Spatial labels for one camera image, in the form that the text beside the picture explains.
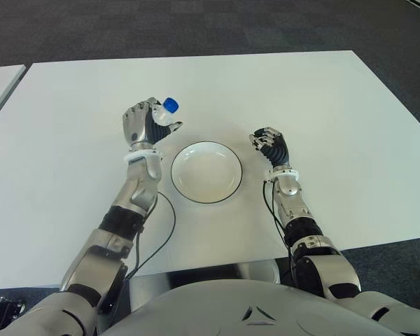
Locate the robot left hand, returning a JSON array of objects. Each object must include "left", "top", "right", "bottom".
[{"left": 121, "top": 97, "right": 183, "bottom": 147}]

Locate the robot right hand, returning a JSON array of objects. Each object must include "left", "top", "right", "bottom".
[{"left": 248, "top": 126, "right": 291, "bottom": 169}]

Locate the clear water bottle blue cap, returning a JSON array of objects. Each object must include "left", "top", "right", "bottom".
[{"left": 150, "top": 97, "right": 181, "bottom": 129}]

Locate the white plate black rim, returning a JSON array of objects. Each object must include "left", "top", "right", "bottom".
[{"left": 170, "top": 141, "right": 245, "bottom": 205}]

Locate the white robot waist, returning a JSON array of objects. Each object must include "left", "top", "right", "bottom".
[{"left": 230, "top": 258, "right": 281, "bottom": 284}]

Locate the white side table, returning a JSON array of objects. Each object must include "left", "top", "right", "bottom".
[{"left": 0, "top": 64, "right": 27, "bottom": 129}]

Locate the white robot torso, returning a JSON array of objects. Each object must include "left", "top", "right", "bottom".
[{"left": 97, "top": 276, "right": 365, "bottom": 336}]

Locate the black metal floor stand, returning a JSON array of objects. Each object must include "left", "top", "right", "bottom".
[{"left": 0, "top": 296, "right": 27, "bottom": 321}]

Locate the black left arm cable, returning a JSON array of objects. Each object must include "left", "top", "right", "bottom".
[{"left": 125, "top": 190, "right": 176, "bottom": 281}]

